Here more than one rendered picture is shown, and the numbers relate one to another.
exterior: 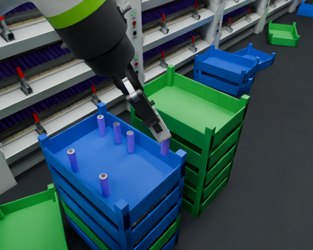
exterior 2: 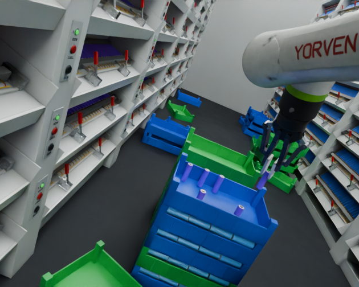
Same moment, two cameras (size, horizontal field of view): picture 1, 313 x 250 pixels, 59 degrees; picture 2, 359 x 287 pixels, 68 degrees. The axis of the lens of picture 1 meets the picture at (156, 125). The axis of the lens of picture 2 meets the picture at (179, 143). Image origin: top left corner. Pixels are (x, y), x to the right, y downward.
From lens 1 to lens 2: 73 cm
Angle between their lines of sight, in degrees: 40
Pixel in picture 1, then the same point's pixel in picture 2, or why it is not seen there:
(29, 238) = not seen: outside the picture
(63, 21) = (319, 98)
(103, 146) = (192, 189)
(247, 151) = not seen: hidden behind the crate
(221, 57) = (160, 124)
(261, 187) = not seen: hidden behind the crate
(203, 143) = (249, 183)
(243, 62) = (178, 130)
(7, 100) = (65, 147)
